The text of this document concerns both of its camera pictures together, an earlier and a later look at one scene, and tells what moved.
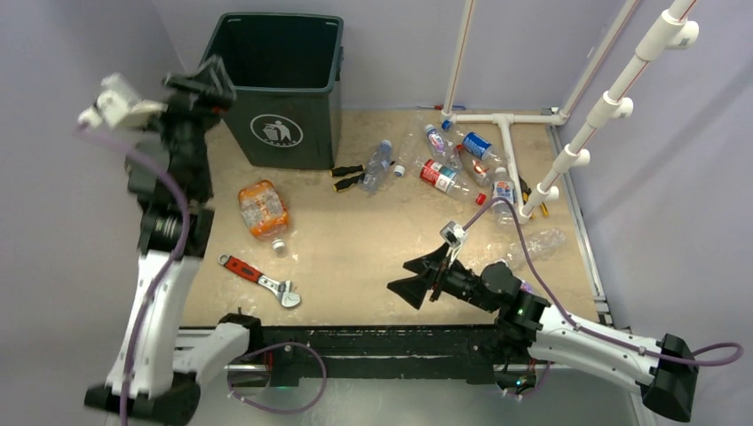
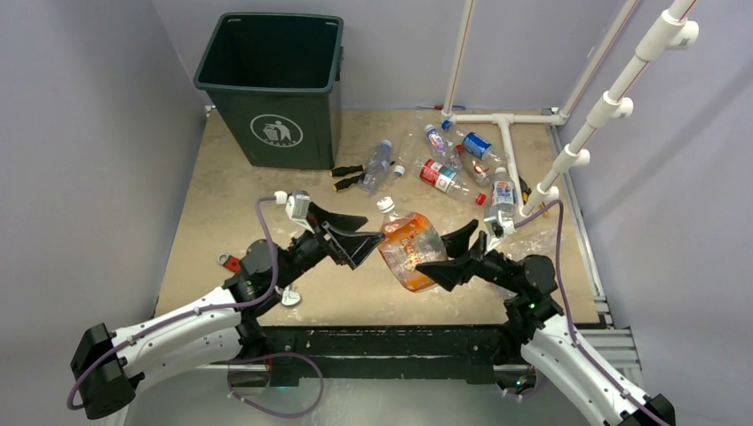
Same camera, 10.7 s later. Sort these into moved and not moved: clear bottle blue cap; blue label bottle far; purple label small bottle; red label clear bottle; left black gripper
Moved: left black gripper
Not moved: purple label small bottle; red label clear bottle; blue label bottle far; clear bottle blue cap
